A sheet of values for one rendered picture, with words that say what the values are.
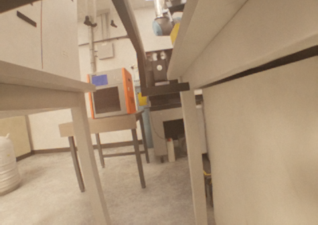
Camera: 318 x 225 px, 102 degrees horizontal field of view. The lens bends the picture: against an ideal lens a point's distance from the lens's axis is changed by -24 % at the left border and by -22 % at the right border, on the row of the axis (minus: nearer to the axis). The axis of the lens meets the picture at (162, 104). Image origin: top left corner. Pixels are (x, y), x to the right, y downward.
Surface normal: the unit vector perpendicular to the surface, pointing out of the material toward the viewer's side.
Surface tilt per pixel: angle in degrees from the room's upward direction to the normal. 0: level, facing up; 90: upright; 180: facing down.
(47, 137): 90
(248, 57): 90
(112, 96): 90
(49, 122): 90
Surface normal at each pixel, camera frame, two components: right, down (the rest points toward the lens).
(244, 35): -0.99, 0.14
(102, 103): 0.02, 0.02
